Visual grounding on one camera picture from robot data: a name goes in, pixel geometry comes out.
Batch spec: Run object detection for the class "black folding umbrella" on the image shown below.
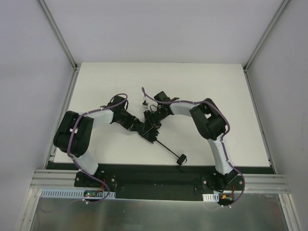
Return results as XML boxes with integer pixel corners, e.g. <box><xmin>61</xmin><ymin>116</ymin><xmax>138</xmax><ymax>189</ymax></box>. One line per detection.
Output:
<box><xmin>137</xmin><ymin>121</ymin><xmax>187</xmax><ymax>166</ymax></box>

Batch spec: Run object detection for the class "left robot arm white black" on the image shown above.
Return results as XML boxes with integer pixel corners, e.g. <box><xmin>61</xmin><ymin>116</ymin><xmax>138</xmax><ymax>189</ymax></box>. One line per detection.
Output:
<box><xmin>53</xmin><ymin>94</ymin><xmax>144</xmax><ymax>176</ymax></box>

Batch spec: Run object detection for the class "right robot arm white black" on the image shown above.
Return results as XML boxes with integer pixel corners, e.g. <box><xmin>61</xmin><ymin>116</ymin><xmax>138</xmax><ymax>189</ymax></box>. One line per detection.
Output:
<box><xmin>144</xmin><ymin>91</ymin><xmax>232</xmax><ymax>192</ymax></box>

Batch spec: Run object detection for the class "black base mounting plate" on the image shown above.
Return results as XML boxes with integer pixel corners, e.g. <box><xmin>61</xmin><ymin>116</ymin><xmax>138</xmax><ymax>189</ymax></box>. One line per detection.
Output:
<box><xmin>45</xmin><ymin>162</ymin><xmax>276</xmax><ymax>200</ymax></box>

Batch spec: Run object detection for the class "left circuit board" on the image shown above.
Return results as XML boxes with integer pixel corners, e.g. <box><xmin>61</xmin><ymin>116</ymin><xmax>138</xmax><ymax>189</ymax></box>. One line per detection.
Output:
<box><xmin>83</xmin><ymin>190</ymin><xmax>103</xmax><ymax>197</ymax></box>

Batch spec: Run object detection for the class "circuit board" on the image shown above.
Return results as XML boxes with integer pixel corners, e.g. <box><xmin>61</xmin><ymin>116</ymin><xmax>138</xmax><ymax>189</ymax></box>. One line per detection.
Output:
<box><xmin>219</xmin><ymin>194</ymin><xmax>234</xmax><ymax>201</ymax></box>
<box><xmin>83</xmin><ymin>190</ymin><xmax>103</xmax><ymax>197</ymax></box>

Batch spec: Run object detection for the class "right circuit board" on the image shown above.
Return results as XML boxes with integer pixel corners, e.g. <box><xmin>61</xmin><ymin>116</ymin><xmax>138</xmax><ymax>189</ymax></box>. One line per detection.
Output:
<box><xmin>219</xmin><ymin>194</ymin><xmax>234</xmax><ymax>201</ymax></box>

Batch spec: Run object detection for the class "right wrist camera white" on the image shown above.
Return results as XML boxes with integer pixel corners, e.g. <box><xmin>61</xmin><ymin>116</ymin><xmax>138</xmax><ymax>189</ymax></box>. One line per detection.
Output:
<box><xmin>142</xmin><ymin>101</ymin><xmax>148</xmax><ymax>107</ymax></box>

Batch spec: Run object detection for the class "right white cable duct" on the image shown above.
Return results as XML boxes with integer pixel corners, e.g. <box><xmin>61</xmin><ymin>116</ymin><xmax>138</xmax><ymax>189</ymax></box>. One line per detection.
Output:
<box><xmin>202</xmin><ymin>193</ymin><xmax>221</xmax><ymax>202</ymax></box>

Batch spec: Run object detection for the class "white cable duct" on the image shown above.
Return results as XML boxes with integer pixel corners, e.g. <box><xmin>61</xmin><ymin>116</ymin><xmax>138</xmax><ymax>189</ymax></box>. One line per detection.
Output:
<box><xmin>202</xmin><ymin>193</ymin><xmax>221</xmax><ymax>202</ymax></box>
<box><xmin>41</xmin><ymin>189</ymin><xmax>116</xmax><ymax>200</ymax></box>

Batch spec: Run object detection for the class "right aluminium frame post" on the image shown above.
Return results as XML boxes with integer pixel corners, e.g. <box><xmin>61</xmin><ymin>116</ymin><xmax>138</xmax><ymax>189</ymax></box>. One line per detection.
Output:
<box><xmin>243</xmin><ymin>0</ymin><xmax>292</xmax><ymax>73</ymax></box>

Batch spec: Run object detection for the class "aluminium frame post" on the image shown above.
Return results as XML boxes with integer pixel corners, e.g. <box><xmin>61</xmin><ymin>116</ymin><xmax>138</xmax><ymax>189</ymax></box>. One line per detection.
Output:
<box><xmin>243</xmin><ymin>0</ymin><xmax>292</xmax><ymax>73</ymax></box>
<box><xmin>36</xmin><ymin>0</ymin><xmax>78</xmax><ymax>70</ymax></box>

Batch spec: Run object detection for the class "aluminium cross rail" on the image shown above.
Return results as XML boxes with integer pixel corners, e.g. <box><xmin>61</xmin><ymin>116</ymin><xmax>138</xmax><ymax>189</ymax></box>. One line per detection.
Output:
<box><xmin>30</xmin><ymin>169</ymin><xmax>80</xmax><ymax>190</ymax></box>

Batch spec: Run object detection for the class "left white cable duct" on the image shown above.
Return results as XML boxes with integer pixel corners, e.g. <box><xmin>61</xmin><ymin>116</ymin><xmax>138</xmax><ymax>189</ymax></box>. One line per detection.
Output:
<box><xmin>41</xmin><ymin>189</ymin><xmax>116</xmax><ymax>200</ymax></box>

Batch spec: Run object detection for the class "left aluminium frame post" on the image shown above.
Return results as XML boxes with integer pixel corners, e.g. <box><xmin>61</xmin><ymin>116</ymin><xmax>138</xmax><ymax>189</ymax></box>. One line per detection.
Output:
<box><xmin>36</xmin><ymin>0</ymin><xmax>78</xmax><ymax>70</ymax></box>

